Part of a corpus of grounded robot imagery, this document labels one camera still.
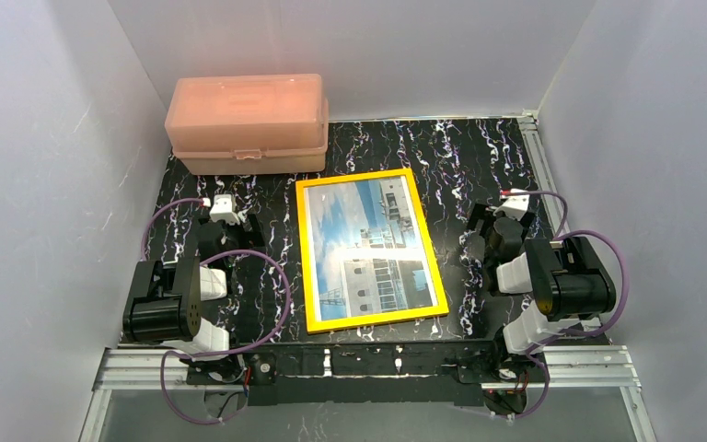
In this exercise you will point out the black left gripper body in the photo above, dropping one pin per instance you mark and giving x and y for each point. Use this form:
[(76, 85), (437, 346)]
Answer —
[(242, 228)]

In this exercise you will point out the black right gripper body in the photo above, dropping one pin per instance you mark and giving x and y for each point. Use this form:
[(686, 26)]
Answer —
[(484, 223)]

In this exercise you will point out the yellow wooden picture frame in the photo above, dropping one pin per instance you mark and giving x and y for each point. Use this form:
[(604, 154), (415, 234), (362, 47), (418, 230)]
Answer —
[(311, 262)]

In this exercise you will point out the sky and building photo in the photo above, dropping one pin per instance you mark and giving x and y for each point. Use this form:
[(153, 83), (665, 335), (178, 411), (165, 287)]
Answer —
[(372, 250)]

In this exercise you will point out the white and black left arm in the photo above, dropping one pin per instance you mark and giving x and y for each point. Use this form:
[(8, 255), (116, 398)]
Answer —
[(165, 301)]

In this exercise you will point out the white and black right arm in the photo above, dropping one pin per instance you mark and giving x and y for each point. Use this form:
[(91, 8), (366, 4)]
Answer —
[(565, 278)]

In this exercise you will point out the pink plastic storage box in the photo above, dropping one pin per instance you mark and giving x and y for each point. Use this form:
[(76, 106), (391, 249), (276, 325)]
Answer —
[(249, 125)]

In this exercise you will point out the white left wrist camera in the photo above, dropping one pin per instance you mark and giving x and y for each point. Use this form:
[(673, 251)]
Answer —
[(222, 208)]

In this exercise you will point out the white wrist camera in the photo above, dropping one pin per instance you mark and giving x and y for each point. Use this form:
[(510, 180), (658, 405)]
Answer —
[(514, 204), (222, 208)]

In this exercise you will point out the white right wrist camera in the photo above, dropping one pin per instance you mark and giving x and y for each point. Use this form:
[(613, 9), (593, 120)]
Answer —
[(514, 204)]

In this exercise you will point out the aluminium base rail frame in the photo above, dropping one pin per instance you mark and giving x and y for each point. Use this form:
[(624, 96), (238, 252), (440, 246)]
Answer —
[(141, 394)]

